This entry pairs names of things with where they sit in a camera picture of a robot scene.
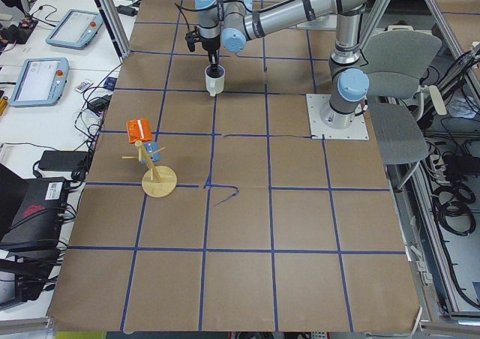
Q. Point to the lower teach pendant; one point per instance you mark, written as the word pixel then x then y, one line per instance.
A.
pixel 40 83

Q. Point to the white ceramic mug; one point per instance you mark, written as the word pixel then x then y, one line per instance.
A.
pixel 214 80

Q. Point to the brown paper table cover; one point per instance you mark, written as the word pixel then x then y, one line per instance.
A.
pixel 267 228

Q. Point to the blue cup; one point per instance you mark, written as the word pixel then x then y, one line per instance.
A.
pixel 154 151

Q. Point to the white remote control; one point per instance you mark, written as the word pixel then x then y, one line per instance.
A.
pixel 83 86

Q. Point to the orange cup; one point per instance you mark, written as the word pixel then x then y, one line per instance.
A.
pixel 139 130

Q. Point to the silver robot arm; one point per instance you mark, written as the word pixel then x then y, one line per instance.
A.
pixel 230 24

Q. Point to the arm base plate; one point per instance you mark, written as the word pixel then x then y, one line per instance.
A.
pixel 326 124
pixel 322 23

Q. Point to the aluminium frame post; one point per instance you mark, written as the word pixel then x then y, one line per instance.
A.
pixel 114 27

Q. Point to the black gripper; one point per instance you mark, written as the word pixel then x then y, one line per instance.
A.
pixel 210 45

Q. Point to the teach pendant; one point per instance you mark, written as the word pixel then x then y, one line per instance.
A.
pixel 40 83
pixel 76 29

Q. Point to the black computer box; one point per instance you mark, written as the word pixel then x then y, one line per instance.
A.
pixel 31 211

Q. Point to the wooden mug tree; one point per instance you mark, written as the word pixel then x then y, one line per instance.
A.
pixel 158 181

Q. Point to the upper teach pendant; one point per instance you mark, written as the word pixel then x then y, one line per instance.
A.
pixel 76 29

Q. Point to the grey office chair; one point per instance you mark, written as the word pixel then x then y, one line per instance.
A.
pixel 398 57

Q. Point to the black power adapter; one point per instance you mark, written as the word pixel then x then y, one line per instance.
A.
pixel 61 161

